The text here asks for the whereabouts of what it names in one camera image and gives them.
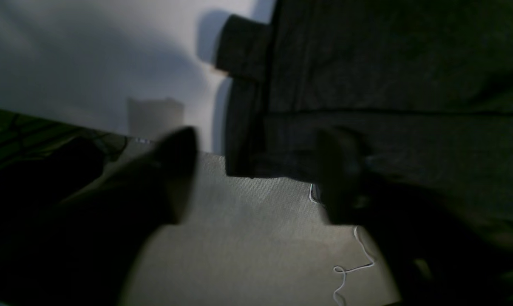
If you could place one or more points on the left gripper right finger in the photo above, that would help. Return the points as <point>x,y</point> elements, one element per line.
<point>439,254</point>

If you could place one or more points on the black t-shirt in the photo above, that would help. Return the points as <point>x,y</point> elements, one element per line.
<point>426,84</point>

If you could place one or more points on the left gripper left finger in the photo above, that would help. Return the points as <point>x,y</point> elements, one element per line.
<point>58,248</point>

